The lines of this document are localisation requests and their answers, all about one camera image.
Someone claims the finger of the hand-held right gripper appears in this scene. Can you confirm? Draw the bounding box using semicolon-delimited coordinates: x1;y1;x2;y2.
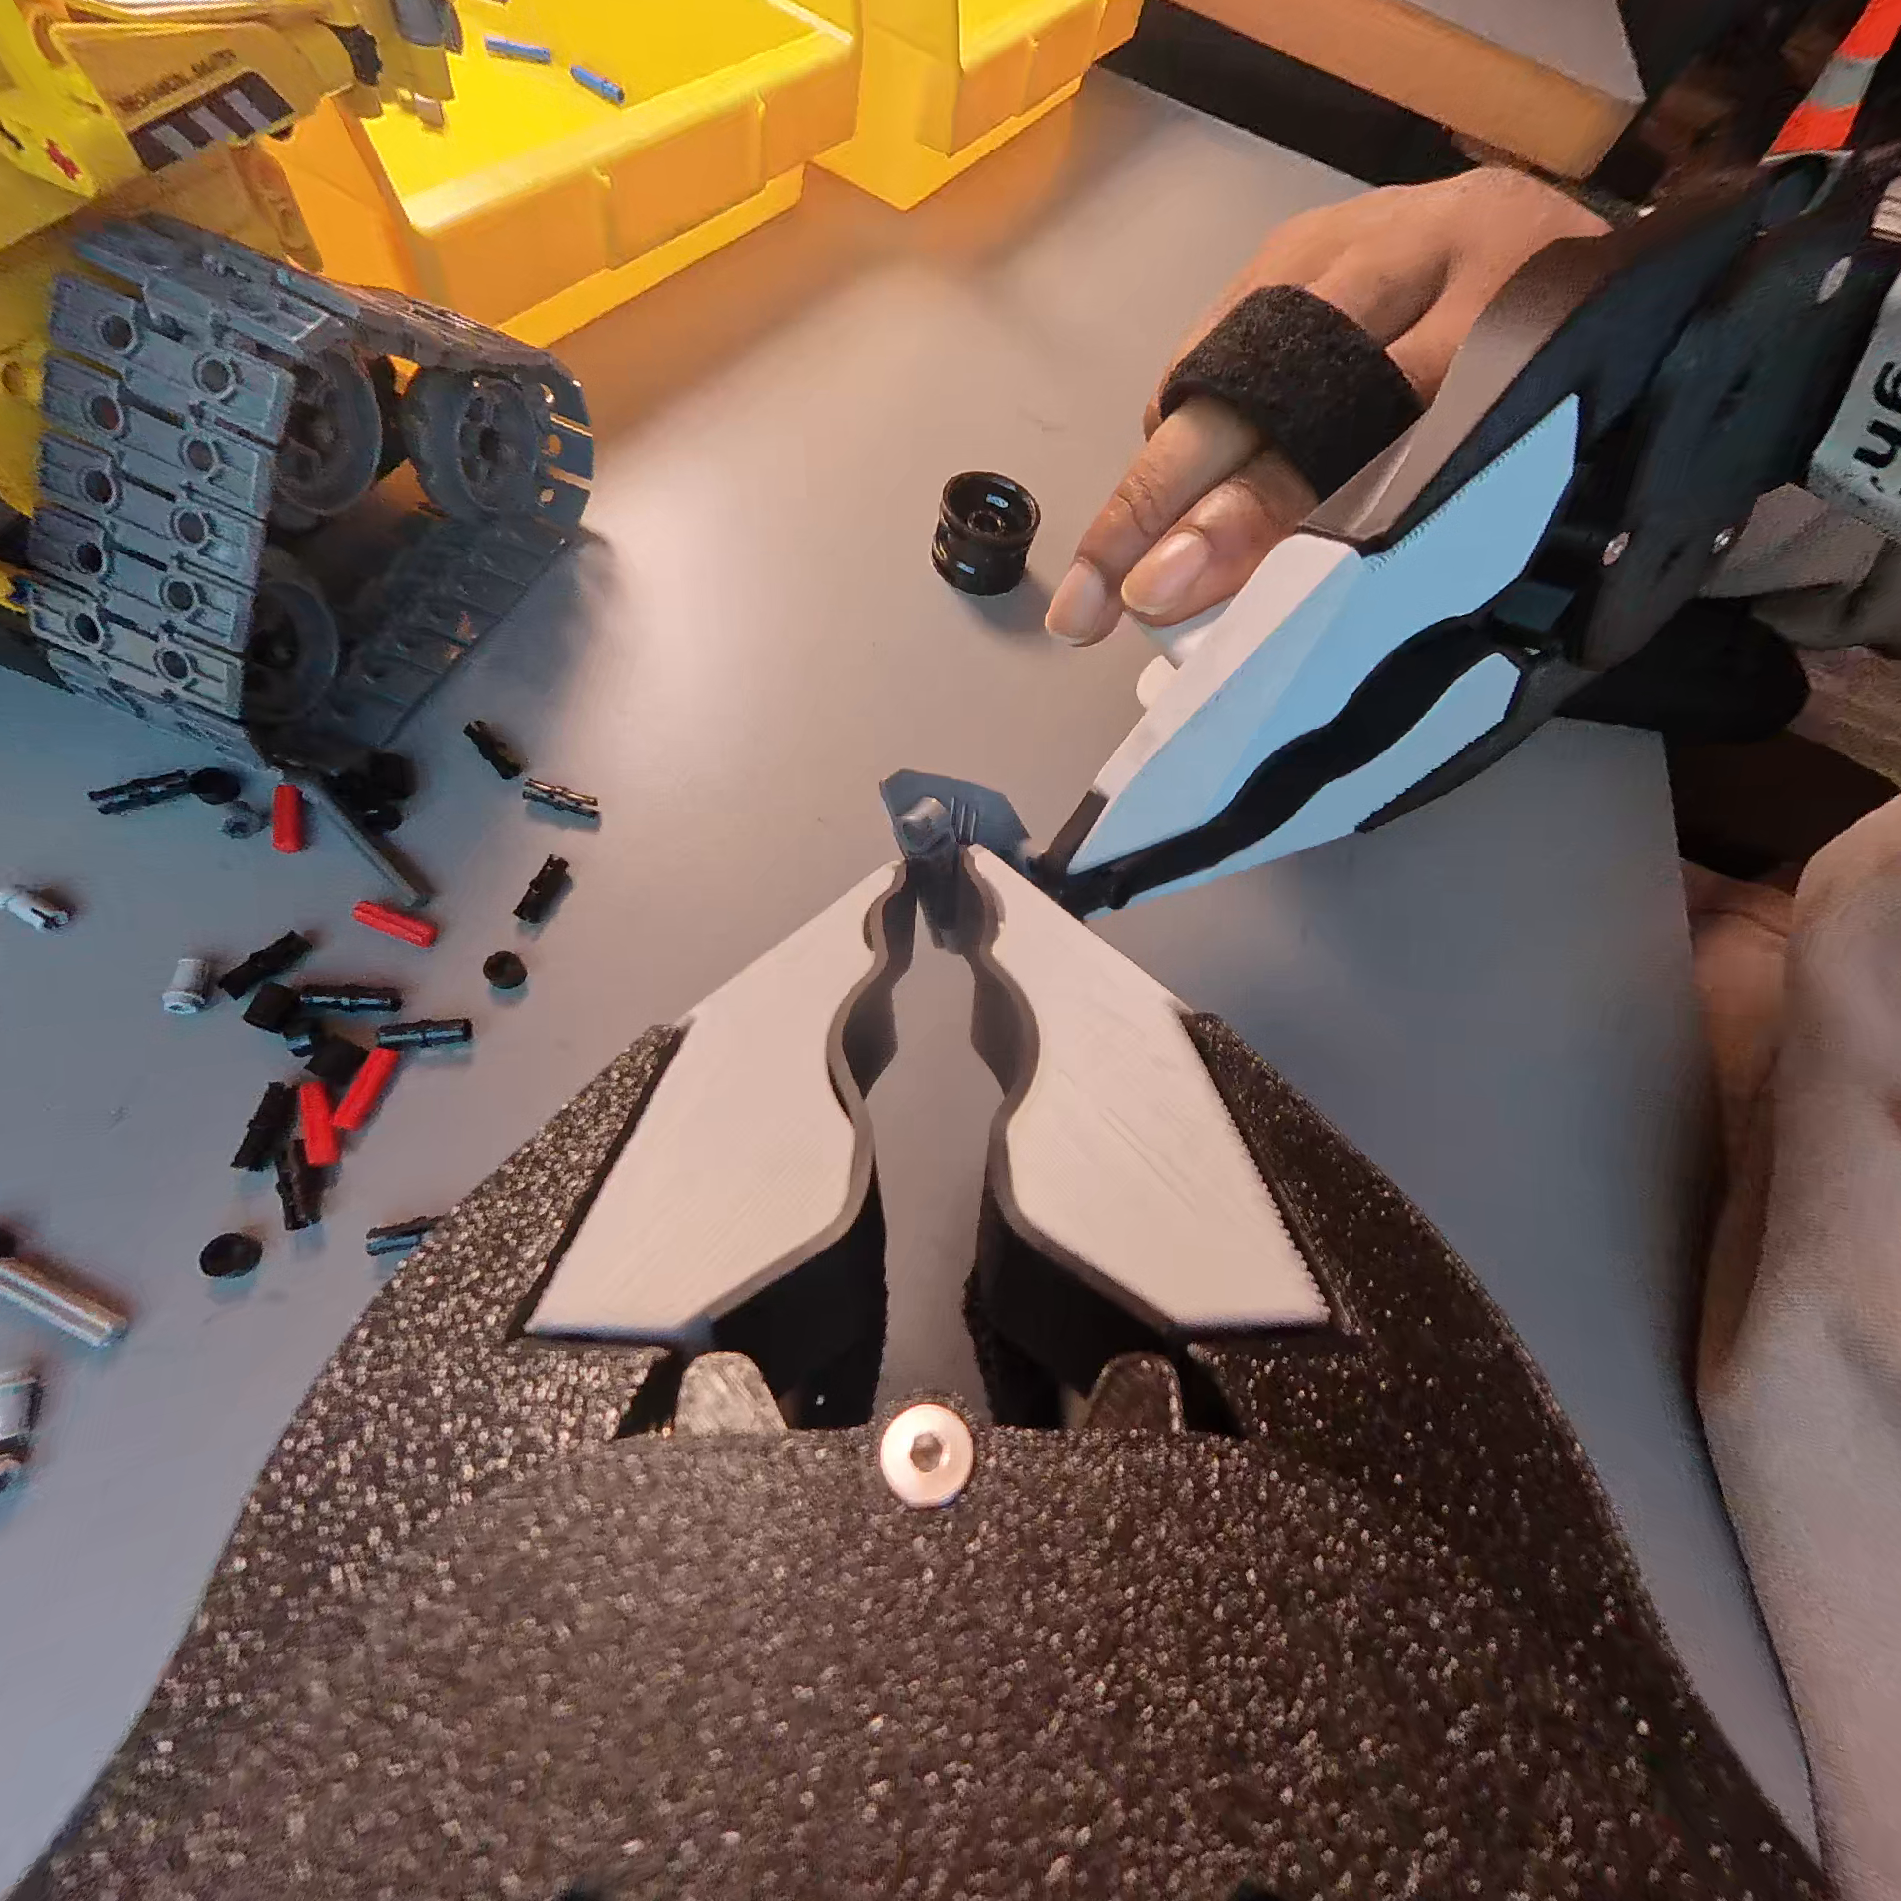
1093;397;1590;872
1054;632;1547;912

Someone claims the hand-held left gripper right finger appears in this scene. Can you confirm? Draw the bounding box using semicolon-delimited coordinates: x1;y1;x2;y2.
947;856;1330;1421

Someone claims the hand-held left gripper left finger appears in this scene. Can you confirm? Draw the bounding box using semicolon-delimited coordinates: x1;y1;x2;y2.
530;856;947;1428

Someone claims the blue grey connector assembly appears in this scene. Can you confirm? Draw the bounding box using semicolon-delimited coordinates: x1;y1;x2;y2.
880;768;1031;946

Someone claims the yellow parts tray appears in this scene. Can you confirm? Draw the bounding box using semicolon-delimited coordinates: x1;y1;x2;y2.
808;0;1146;210
284;0;865;343

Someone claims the person's right forearm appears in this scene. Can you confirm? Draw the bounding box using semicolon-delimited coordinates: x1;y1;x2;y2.
1739;475;1901;660

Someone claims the person's right hand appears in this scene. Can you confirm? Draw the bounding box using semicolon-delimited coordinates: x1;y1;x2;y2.
1045;170;1612;648

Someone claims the orange traffic cone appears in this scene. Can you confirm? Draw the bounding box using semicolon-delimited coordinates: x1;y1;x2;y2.
1768;0;1901;165

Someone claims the pile of small pins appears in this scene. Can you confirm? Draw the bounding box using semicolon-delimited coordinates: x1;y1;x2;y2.
0;713;605;1487

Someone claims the small black wheel rim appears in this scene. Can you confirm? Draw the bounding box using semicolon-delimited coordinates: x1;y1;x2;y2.
931;470;1045;599

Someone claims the yellow tracked toy robot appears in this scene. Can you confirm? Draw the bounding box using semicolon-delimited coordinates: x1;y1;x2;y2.
0;0;596;752

